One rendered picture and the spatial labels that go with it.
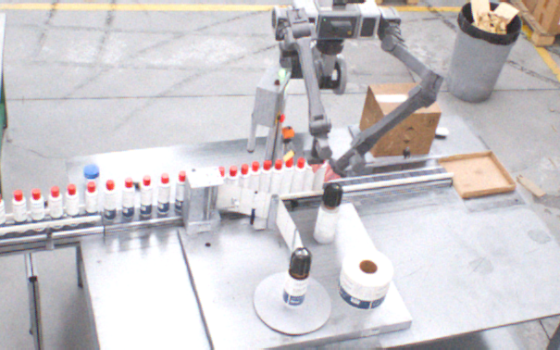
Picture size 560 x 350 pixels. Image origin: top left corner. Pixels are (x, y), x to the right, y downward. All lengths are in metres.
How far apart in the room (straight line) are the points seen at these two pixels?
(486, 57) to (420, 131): 1.94
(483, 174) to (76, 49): 3.14
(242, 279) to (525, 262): 1.29
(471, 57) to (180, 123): 2.06
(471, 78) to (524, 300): 2.65
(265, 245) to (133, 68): 2.69
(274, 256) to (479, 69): 2.93
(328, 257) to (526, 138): 2.78
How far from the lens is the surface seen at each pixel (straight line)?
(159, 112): 5.62
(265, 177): 3.70
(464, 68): 6.12
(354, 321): 3.41
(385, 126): 3.69
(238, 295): 3.41
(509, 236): 4.04
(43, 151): 5.34
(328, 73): 4.09
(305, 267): 3.21
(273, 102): 3.45
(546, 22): 7.10
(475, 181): 4.25
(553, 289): 3.90
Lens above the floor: 3.50
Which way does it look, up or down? 39 degrees down
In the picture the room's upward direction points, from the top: 10 degrees clockwise
